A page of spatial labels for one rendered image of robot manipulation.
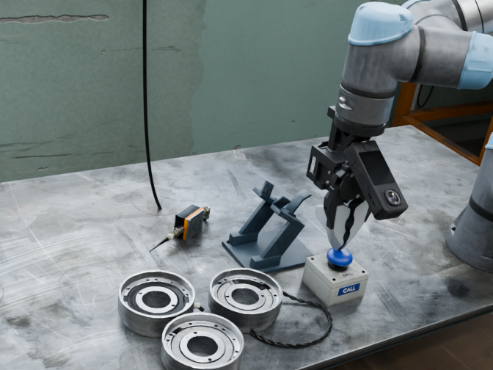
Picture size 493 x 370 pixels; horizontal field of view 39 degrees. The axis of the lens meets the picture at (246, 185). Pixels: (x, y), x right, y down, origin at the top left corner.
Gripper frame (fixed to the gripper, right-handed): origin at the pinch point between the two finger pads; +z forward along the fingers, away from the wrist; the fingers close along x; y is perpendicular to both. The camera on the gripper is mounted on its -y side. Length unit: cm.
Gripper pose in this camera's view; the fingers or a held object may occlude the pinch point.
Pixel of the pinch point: (342, 245)
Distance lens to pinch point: 106.7
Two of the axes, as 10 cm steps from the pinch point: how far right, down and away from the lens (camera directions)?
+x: -8.6, 1.5, -4.9
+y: -5.0, -4.7, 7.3
